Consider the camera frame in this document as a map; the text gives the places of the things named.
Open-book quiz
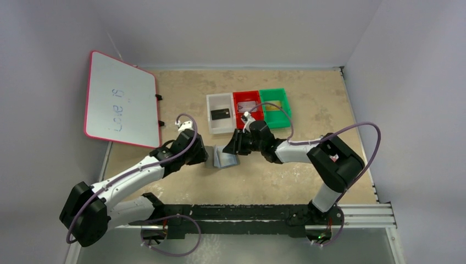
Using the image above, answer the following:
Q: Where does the grey leather card holder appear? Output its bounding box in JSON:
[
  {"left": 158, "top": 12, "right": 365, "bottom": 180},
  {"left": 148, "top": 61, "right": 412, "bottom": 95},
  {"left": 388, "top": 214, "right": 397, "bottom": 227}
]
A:
[{"left": 204, "top": 145, "right": 240, "bottom": 169}]

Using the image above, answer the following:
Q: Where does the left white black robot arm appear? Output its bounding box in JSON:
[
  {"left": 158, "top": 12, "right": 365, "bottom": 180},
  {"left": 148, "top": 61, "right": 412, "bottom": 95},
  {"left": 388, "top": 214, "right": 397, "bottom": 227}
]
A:
[{"left": 59, "top": 128, "right": 208, "bottom": 247}]

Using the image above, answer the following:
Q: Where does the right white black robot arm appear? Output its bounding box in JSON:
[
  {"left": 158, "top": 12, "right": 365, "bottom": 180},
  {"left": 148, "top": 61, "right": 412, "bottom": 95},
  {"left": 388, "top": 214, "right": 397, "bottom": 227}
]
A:
[{"left": 223, "top": 120, "right": 365, "bottom": 214}]

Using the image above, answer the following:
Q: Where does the gold credit card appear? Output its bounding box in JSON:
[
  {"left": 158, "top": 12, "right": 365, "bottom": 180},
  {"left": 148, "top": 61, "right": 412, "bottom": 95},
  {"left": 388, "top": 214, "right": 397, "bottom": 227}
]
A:
[{"left": 264, "top": 101, "right": 282, "bottom": 111}]

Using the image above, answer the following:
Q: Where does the silver pink credit card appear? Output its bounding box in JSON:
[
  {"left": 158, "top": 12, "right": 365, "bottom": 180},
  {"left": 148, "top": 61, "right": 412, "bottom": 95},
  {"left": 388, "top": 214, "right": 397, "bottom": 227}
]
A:
[{"left": 237, "top": 101, "right": 257, "bottom": 113}]

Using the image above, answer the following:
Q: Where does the black credit card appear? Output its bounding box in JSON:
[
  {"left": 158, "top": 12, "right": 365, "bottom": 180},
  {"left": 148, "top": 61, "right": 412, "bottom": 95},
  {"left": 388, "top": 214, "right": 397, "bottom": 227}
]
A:
[{"left": 210, "top": 108, "right": 231, "bottom": 120}]

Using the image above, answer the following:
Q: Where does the green plastic bin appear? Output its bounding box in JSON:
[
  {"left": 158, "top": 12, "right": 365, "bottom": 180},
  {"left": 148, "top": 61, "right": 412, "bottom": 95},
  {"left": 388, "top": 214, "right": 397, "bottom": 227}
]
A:
[{"left": 259, "top": 88, "right": 292, "bottom": 129}]

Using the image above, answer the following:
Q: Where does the red plastic bin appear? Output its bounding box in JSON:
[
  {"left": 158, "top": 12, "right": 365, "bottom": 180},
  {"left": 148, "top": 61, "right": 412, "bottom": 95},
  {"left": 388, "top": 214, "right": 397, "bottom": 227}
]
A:
[{"left": 232, "top": 90, "right": 264, "bottom": 129}]

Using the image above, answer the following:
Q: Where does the white plastic bin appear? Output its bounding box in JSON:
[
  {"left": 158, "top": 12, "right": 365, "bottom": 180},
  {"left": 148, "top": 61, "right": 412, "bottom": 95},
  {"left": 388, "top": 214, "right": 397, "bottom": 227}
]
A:
[{"left": 206, "top": 92, "right": 236, "bottom": 135}]

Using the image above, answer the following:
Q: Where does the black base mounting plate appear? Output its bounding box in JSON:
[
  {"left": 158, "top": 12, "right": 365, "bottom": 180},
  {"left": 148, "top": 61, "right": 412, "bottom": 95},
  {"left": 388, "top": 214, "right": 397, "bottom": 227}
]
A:
[{"left": 131, "top": 204, "right": 344, "bottom": 240}]

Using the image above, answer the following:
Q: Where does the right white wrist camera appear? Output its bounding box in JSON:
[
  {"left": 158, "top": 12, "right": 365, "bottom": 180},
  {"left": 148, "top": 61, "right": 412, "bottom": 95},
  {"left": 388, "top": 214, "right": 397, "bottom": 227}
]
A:
[{"left": 241, "top": 111, "right": 255, "bottom": 130}]

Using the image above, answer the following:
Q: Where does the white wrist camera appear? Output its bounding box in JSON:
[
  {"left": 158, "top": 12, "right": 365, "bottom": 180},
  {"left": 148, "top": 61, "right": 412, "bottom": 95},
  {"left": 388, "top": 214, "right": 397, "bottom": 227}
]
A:
[
  {"left": 175, "top": 120, "right": 194, "bottom": 133},
  {"left": 241, "top": 111, "right": 255, "bottom": 130}
]

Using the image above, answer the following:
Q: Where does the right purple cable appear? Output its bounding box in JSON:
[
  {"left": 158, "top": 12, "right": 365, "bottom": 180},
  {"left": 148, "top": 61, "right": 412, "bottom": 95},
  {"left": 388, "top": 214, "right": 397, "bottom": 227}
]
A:
[{"left": 243, "top": 103, "right": 382, "bottom": 205}]

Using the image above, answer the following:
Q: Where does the purple cable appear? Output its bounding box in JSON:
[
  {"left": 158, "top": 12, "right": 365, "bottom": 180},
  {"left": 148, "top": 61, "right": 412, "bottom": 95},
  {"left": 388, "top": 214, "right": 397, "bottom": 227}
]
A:
[
  {"left": 243, "top": 103, "right": 382, "bottom": 205},
  {"left": 65, "top": 113, "right": 199, "bottom": 244}
]

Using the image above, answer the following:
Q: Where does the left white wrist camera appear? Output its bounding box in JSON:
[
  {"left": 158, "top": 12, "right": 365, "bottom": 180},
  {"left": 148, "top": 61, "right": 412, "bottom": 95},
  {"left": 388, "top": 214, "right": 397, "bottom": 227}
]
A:
[{"left": 175, "top": 120, "right": 194, "bottom": 133}]

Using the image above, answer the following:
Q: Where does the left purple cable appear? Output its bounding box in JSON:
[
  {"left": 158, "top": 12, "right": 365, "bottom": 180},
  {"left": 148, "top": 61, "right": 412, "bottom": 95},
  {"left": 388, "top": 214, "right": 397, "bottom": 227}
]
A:
[{"left": 65, "top": 113, "right": 199, "bottom": 244}]

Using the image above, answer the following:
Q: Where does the white board with pink frame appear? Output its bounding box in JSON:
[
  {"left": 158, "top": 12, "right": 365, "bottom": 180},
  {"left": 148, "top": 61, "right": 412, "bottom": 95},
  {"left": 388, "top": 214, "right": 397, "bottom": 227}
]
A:
[{"left": 84, "top": 51, "right": 162, "bottom": 148}]

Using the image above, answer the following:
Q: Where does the aluminium frame rail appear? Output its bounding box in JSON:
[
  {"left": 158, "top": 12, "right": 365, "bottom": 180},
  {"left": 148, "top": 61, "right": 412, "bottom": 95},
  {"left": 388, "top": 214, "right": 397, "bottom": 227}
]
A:
[{"left": 103, "top": 202, "right": 396, "bottom": 229}]

